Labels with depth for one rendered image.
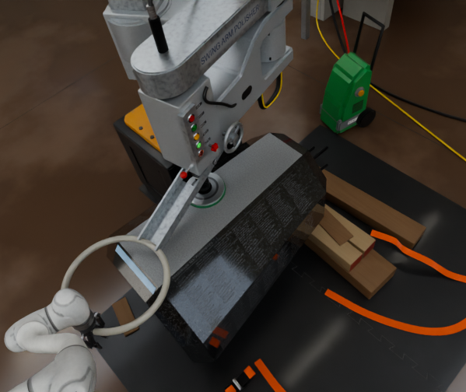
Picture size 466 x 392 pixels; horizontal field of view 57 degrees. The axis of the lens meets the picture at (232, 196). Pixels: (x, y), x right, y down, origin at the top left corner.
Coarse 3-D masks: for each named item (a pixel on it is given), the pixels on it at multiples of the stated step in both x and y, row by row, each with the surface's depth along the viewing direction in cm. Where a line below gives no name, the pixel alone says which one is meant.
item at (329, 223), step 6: (324, 210) 283; (324, 216) 280; (330, 216) 279; (324, 222) 277; (330, 222) 277; (336, 222) 276; (324, 228) 275; (330, 228) 274; (336, 228) 274; (342, 228) 273; (330, 234) 272; (336, 234) 271; (342, 234) 271; (348, 234) 270; (336, 240) 269; (342, 240) 268
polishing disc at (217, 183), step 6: (210, 174) 227; (216, 174) 227; (192, 180) 226; (210, 180) 225; (216, 180) 224; (222, 180) 224; (216, 186) 222; (222, 186) 222; (210, 192) 220; (216, 192) 220; (222, 192) 219; (198, 198) 219; (204, 198) 219; (210, 198) 218; (216, 198) 218; (198, 204) 217; (204, 204) 217; (210, 204) 217
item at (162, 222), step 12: (216, 156) 207; (180, 180) 210; (204, 180) 207; (168, 192) 205; (180, 192) 208; (192, 192) 202; (168, 204) 208; (180, 204) 206; (156, 216) 205; (168, 216) 205; (180, 216) 202; (144, 228) 202; (156, 228) 205; (168, 228) 198; (156, 240) 203
